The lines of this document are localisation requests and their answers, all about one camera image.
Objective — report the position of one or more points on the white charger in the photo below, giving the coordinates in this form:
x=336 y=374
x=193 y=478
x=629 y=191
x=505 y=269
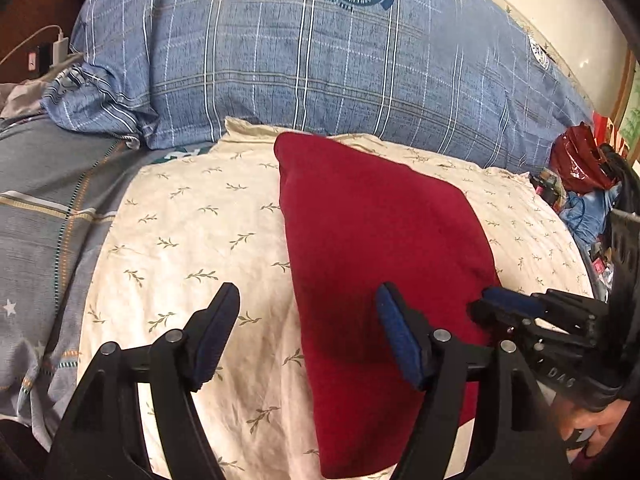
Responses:
x=60 y=50

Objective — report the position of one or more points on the dark small packet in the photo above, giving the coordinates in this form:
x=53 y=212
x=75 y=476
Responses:
x=547 y=187

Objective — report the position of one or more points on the blue plaid quilt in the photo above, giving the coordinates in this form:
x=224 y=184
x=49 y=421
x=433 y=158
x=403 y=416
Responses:
x=250 y=60

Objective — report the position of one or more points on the cream leaf-print pillow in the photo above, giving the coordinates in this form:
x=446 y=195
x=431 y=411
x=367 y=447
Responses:
x=200 y=240

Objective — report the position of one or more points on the red garment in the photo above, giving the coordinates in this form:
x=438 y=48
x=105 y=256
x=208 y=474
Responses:
x=360 y=235

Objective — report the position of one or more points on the blue cloth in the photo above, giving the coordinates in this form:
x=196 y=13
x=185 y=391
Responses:
x=590 y=210

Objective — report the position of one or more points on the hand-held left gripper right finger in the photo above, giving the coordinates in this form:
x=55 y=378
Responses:
x=400 y=340

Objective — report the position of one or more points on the person's right hand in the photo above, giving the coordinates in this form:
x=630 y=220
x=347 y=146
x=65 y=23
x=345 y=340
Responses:
x=600 y=427

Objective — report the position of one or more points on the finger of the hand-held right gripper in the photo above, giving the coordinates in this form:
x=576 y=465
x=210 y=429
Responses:
x=495 y=316
x=515 y=301

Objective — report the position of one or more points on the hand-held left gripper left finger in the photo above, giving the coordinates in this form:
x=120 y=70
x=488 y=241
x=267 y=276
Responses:
x=212 y=345

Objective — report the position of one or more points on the green printed panel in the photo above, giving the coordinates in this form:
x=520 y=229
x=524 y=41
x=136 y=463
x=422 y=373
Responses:
x=627 y=120

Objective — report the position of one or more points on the grey striped bedsheet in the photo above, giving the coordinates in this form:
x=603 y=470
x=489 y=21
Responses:
x=40 y=185

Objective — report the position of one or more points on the red plastic bag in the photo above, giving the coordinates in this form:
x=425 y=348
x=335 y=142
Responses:
x=580 y=155

